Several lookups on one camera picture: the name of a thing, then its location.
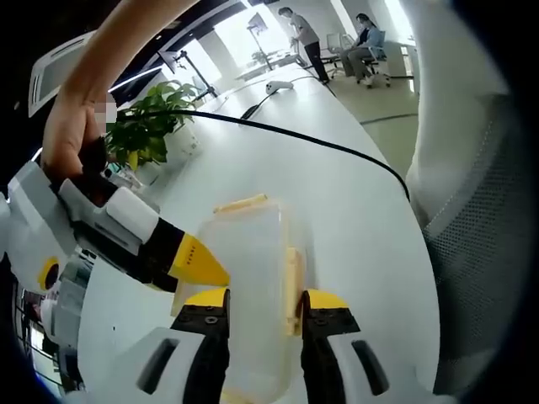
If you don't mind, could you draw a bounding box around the white mesh office chair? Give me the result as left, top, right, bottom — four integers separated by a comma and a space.
422, 120, 524, 399

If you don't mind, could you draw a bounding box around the black device cable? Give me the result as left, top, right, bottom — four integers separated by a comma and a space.
238, 93, 275, 122

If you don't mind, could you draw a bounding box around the green potted plant white pot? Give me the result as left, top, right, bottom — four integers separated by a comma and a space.
104, 80, 202, 173

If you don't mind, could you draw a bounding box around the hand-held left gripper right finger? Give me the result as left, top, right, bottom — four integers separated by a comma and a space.
299, 288, 437, 404

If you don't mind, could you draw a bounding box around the clear container with yellow clips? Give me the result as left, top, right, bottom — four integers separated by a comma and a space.
170, 193, 307, 404

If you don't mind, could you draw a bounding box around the white ceiling air conditioner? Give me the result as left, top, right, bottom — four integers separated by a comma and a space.
27, 30, 101, 120

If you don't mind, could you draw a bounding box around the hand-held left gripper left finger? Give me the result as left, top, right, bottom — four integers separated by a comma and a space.
83, 287, 232, 404

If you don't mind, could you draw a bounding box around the person's white shirt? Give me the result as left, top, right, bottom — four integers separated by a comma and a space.
403, 0, 511, 221

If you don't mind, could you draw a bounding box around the person's right hand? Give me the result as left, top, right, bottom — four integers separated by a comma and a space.
41, 97, 120, 178

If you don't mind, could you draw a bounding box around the clear plastic container box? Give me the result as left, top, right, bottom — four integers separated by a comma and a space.
194, 200, 315, 400

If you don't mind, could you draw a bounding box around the monitor on black pole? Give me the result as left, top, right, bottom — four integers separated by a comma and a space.
246, 11, 275, 72
157, 49, 221, 98

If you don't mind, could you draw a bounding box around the blue office chair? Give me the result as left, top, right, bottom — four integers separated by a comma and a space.
360, 29, 393, 90

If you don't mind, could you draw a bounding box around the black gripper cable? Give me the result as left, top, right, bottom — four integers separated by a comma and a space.
115, 109, 413, 204

